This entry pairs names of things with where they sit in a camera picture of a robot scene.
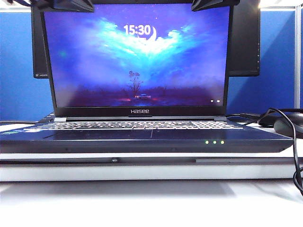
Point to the black Logitech mouse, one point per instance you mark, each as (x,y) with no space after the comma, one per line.
(285,128)

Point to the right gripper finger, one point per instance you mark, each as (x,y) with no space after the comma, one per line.
(222,3)
(200,4)

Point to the silver partition post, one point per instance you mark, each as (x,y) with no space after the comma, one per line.
(298,59)

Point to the black Hasee laptop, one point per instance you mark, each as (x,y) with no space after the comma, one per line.
(142,71)

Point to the black ASUS monitor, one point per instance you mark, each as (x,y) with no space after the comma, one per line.
(243,47)

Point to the black Logitech keyboard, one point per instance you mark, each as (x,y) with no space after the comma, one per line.
(47,118)

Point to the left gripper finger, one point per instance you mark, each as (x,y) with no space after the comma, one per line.
(45,4)
(73,6)

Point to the grey partition top rail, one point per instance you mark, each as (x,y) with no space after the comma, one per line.
(277,8)
(14,10)

